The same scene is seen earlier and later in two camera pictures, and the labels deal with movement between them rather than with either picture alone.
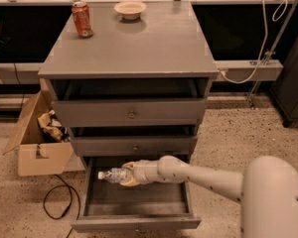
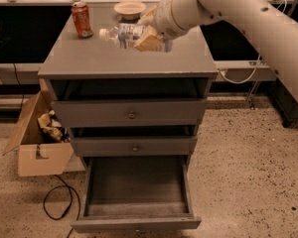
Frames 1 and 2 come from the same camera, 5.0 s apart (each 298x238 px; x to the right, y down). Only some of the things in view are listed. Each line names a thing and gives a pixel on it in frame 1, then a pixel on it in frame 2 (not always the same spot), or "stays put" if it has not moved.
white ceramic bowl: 130,10 stays put
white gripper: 141,173 to 164,21
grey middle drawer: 134,145 stays put
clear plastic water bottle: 113,175 to 125,36
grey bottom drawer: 149,207 stays put
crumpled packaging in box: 53,128 stays put
